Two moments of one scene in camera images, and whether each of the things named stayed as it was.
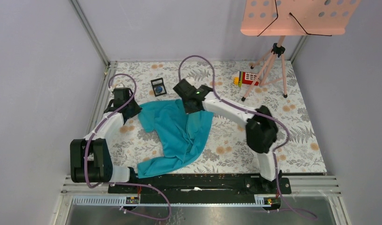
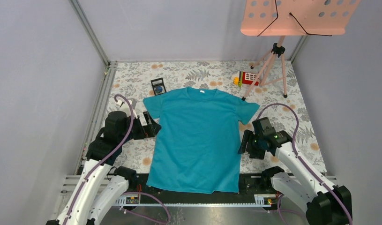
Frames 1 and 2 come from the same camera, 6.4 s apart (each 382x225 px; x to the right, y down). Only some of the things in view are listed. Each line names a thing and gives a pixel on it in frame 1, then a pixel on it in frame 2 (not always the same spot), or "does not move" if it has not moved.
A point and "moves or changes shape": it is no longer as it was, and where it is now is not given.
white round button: x=158 y=89 does not move
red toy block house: x=241 y=77 does not move
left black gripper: x=137 y=108 → x=150 y=130
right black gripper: x=189 y=110 → x=247 y=136
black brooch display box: x=158 y=82 does not move
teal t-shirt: x=183 y=135 moves or changes shape
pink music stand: x=281 y=18 does not move
